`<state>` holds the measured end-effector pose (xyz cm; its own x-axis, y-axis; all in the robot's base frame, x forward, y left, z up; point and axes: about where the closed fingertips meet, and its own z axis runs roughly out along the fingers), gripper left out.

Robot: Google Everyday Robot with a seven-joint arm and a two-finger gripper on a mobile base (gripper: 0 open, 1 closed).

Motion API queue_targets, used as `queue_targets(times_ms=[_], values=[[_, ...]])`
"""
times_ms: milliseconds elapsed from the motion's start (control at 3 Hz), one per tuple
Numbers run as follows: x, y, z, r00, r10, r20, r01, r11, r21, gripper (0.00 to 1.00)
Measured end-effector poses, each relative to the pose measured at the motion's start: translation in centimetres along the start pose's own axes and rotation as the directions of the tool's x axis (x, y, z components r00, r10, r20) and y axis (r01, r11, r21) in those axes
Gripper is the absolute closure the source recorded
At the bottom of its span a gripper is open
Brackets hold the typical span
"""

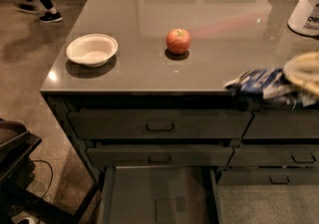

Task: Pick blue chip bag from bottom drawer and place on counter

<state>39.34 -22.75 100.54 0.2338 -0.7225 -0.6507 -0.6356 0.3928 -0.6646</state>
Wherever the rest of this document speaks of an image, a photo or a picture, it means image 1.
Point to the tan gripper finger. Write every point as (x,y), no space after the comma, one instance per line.
(303,72)

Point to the blue chip bag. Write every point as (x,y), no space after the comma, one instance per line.
(272,86)

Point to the top right drawer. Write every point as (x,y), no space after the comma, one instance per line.
(297,124)

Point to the middle right drawer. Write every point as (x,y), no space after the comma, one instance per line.
(275,155)

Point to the bottom right drawer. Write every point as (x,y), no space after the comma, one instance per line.
(270,177)

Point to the grey counter cabinet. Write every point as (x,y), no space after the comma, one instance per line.
(228,38)

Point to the open bottom left drawer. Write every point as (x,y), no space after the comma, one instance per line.
(159,195)

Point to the middle left drawer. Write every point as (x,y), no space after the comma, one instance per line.
(162,154)

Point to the top left drawer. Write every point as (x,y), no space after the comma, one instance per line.
(159,124)

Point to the white plastic canister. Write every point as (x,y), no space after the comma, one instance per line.
(304,19)

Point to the red apple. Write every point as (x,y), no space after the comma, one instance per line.
(178,41)

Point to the white paper bowl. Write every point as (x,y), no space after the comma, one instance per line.
(92,50)

